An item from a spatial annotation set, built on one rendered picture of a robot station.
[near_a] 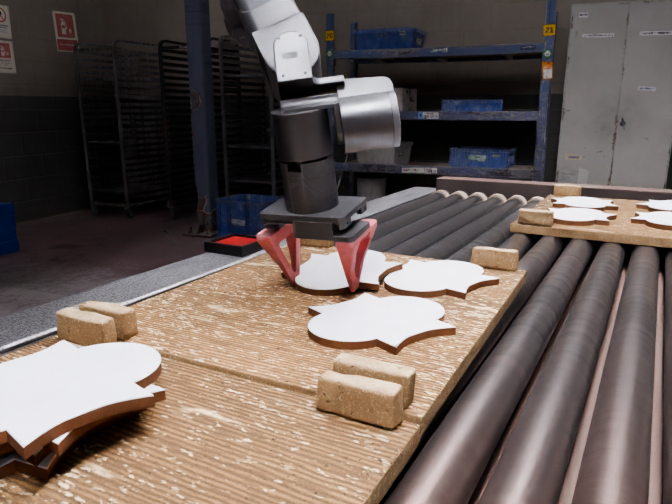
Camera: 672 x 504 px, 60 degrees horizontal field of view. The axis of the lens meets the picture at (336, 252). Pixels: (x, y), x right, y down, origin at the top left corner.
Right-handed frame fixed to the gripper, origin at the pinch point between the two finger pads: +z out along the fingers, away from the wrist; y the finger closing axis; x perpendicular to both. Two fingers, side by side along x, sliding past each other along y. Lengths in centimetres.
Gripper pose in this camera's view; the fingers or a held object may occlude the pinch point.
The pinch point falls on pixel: (323, 280)
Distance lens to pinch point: 66.3
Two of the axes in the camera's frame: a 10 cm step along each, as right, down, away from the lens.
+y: -8.9, -0.8, 4.4
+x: -4.3, 4.1, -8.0
